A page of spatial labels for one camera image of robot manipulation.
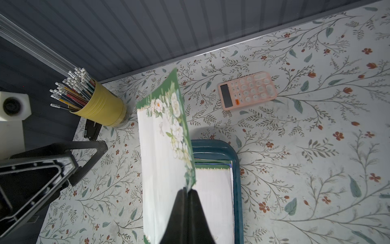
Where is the black stapler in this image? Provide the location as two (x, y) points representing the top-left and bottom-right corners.
(83, 120), (102, 141)

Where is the green floral stationery paper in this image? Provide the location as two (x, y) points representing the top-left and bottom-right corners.
(137, 69), (196, 244)

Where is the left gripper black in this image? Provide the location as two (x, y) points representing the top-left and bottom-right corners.
(1, 141), (108, 237)

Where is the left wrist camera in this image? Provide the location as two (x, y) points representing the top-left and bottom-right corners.
(1, 91), (31, 122)

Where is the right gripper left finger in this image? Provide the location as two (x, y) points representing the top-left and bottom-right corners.
(160, 188), (187, 244)

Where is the yellow pencil cup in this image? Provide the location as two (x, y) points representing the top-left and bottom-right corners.
(72, 83), (128, 127)

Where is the teal plastic storage box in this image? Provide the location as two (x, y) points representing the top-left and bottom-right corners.
(191, 139), (244, 244)

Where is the pink calculator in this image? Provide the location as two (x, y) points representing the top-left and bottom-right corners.
(217, 71), (277, 111)

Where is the bundle of pencils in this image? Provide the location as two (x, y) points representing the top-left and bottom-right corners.
(50, 67), (97, 112)

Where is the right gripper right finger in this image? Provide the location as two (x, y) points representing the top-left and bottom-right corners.
(187, 190), (215, 244)

